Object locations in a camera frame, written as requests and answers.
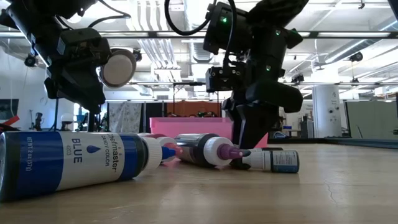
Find black table frame rails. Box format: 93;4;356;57
267;136;398;150

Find patterned white curtain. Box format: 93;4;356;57
108;102;142;134

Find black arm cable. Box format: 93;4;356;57
55;0;132;29
164;0;237;68

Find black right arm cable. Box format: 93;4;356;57
164;0;237;68

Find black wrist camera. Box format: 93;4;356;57
58;27;112;68
205;64;248;93

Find grey partition wall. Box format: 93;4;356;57
346;101;398;140

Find dark wall poster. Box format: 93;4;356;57
0;98;19;125

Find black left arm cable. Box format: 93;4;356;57
55;0;132;29

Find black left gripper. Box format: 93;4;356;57
45;65;106;114

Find black tripod stand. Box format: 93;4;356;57
53;98;62;131

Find black metal frame stand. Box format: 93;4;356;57
172;82;220;118

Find large purple food coloring bottle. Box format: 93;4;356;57
174;133;252;169

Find pink plastic bin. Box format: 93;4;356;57
149;116;269;149

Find orange partition panel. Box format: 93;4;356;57
165;101;223;118

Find small teal label dropper bottle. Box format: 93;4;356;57
241;149;300;174

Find silver ceiling air duct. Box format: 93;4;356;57
183;0;218;100

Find black desk lamp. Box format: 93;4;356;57
88;48;137;133

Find large red food coloring bottle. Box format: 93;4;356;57
138;133;184;163

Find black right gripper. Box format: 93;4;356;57
222;80;304;150

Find black overhead frame bar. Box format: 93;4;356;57
0;30;398;39

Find white globe lamp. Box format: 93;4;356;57
60;113;75;131

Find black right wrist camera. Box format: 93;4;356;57
205;64;248;93

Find large blue food coloring bottle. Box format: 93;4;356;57
0;130;177;203

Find white round column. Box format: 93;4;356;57
312;85;343;138

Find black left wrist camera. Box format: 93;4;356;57
58;27;112;68

